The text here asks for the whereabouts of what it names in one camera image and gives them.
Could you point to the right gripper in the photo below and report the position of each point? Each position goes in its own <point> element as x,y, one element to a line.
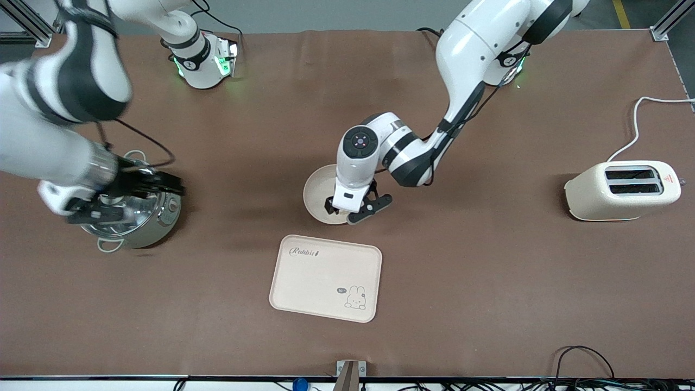
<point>130,181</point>

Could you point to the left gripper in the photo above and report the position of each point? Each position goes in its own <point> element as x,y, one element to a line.
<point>329,206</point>

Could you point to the glass pot lid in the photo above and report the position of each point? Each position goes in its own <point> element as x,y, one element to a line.
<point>144,209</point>

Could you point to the cream round plate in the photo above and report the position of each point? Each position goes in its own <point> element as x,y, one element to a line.
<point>317,190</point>

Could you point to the grey arm base connector plate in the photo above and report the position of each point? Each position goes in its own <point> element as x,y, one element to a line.
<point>231,57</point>

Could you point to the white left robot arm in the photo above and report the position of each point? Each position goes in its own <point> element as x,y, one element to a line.
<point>472,49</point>

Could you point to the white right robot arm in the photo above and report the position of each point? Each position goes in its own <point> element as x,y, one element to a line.
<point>81,70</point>

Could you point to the steel electric cooking pot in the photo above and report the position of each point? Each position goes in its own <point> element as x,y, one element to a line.
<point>157,222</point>

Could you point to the cream rabbit print tray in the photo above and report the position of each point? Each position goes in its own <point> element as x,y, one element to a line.
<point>320,282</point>

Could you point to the brown table cover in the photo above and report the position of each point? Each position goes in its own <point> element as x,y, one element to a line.
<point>488,271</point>

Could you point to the blue round knob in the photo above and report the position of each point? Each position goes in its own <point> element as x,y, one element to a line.
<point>299,385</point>

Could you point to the cream two-slot toaster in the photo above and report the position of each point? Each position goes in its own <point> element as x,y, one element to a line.
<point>608,203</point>

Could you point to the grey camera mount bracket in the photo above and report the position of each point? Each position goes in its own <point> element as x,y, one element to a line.
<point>350,374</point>

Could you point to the aluminium frame profile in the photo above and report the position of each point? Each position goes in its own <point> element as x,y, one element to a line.
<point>670,21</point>
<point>32,27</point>

